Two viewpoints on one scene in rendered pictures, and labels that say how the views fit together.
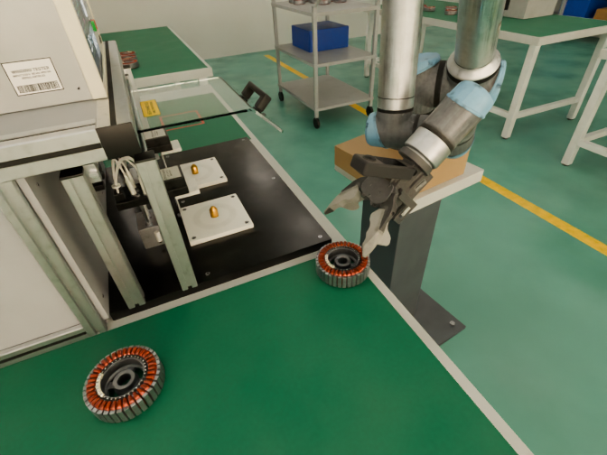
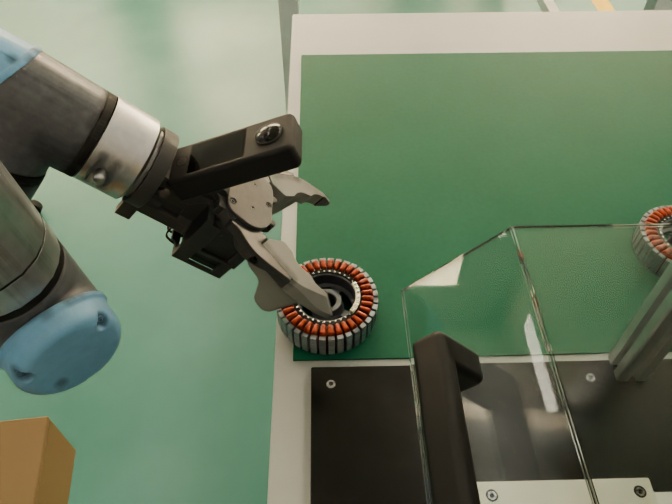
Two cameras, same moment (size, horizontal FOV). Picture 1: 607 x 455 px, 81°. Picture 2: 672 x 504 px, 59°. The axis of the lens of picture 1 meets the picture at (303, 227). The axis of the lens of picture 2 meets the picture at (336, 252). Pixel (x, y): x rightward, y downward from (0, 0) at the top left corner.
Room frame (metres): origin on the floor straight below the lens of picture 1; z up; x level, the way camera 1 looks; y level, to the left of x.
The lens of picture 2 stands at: (0.89, 0.07, 1.30)
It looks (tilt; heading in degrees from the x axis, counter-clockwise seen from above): 49 degrees down; 201
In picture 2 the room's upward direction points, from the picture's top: straight up
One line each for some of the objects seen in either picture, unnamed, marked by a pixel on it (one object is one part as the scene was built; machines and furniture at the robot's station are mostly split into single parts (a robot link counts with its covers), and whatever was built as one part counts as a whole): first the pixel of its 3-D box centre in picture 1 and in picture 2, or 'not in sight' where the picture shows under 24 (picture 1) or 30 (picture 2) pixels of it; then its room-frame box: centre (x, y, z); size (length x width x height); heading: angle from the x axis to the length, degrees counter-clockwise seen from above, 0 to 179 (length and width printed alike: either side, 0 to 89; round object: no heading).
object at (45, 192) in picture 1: (79, 170); not in sight; (0.73, 0.50, 0.92); 0.66 x 0.01 x 0.30; 23
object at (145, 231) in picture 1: (152, 227); not in sight; (0.66, 0.35, 0.80); 0.08 x 0.05 x 0.06; 23
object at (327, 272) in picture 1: (342, 263); (326, 304); (0.54, -0.08, 0.77); 0.11 x 0.11 x 0.04
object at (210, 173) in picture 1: (195, 174); not in sight; (0.94, 0.31, 0.78); 0.15 x 0.15 x 0.01; 23
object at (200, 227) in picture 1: (215, 218); not in sight; (0.71, 0.22, 0.78); 0.15 x 0.15 x 0.01; 23
